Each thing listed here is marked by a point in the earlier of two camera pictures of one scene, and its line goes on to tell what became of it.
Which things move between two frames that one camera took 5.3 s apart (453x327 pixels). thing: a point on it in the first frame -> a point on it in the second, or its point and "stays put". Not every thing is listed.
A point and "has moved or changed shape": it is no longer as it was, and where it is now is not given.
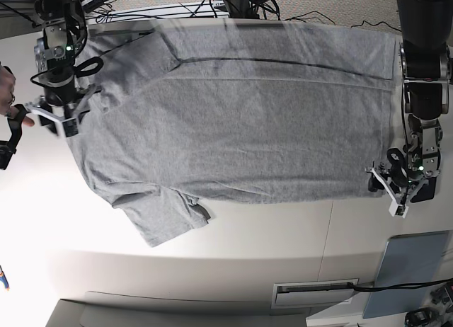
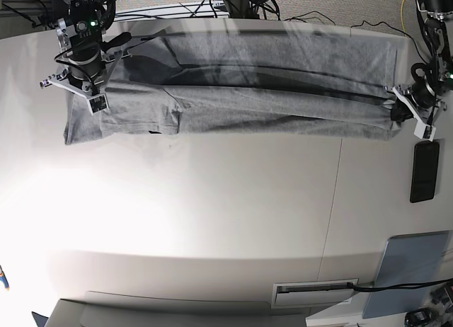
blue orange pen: (4, 279) stays put
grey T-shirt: (192, 115) has moved or changed shape
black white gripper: (408, 168) -> (424, 97)
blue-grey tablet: (413, 258) stays put
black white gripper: (62, 95) -> (85, 62)
